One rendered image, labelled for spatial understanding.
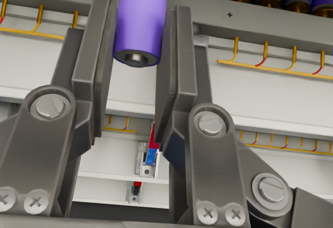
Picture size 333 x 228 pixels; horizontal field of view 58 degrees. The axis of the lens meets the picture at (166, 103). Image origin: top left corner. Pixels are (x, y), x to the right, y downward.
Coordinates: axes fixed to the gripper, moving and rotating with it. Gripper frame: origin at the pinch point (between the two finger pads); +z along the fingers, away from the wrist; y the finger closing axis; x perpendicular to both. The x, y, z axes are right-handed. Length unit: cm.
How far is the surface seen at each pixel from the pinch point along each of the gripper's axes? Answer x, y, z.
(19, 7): -5.1, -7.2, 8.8
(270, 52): -5.3, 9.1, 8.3
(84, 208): -56, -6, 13
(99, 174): -27.3, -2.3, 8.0
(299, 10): -3.3, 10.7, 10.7
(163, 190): -44.9, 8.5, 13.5
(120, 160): -26.3, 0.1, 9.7
